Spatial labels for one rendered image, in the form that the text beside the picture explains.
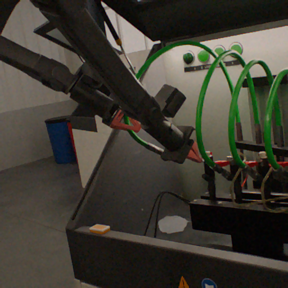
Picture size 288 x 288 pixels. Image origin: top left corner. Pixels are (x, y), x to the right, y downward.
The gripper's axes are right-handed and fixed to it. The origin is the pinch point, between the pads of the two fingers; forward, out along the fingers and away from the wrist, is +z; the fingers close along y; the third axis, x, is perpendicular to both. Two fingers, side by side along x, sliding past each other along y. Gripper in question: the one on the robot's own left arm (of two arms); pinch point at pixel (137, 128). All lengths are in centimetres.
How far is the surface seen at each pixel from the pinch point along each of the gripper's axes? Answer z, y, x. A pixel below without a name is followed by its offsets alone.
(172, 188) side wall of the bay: 24.7, 42.9, 4.8
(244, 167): 25.1, -18.3, -2.8
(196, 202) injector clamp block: 25.1, 3.7, 7.9
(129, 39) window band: -72, 570, -213
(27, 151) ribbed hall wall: -125, 683, 37
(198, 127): 11.3, -17.5, -5.0
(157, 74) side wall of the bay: -3.1, 33.5, -25.7
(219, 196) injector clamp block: 30.1, 5.0, 2.9
